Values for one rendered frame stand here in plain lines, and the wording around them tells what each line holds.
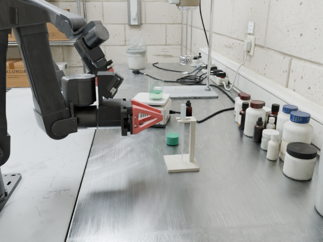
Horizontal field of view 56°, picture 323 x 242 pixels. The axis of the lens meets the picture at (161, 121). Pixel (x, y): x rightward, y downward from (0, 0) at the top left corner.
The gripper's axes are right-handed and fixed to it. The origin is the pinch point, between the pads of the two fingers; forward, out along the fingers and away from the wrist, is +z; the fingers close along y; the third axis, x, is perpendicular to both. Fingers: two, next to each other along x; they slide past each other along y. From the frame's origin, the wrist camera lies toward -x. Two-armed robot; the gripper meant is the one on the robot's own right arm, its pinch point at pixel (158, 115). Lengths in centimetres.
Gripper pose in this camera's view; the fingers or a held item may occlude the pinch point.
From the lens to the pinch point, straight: 74.2
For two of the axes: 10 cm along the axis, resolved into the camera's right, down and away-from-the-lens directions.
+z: 9.9, -0.3, 1.3
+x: -0.2, 9.4, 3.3
